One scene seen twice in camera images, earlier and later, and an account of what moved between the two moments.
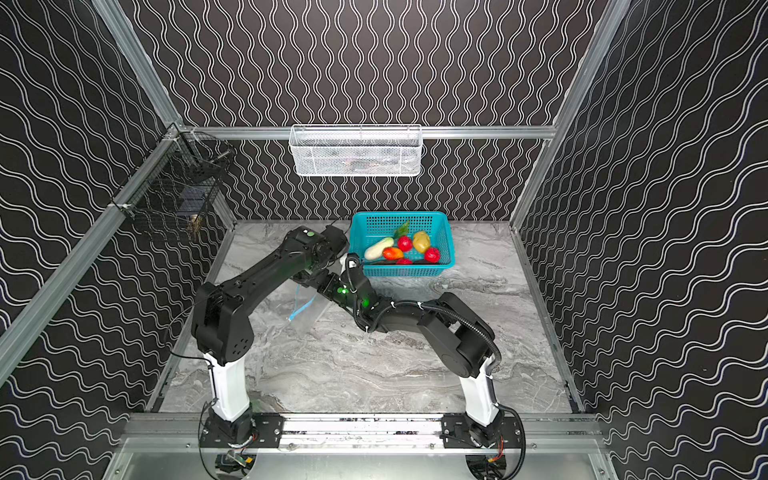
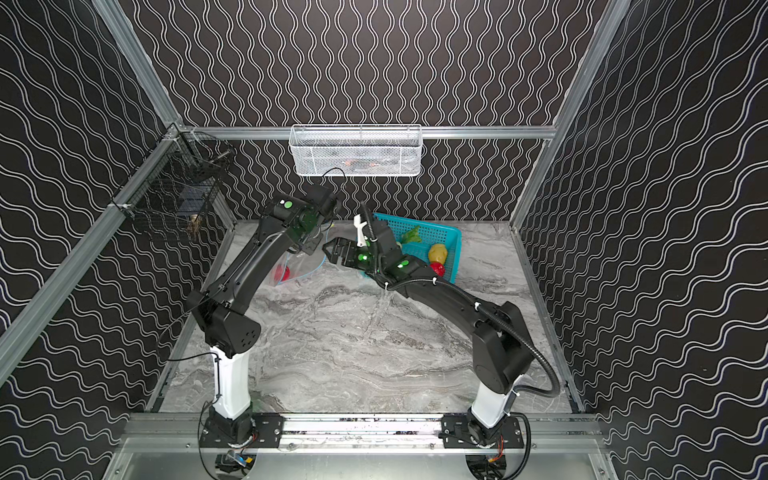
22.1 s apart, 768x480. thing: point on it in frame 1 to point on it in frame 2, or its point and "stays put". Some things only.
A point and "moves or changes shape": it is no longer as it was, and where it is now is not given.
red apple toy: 432,255 to 438,267
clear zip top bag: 309,305 moves or changes shape
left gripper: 310,278 to 324,199
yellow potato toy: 421,242 to 437,253
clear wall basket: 320,150 stays put
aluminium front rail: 142,433 stays put
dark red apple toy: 404,243 moves or changes shape
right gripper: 330,285 to 348,252
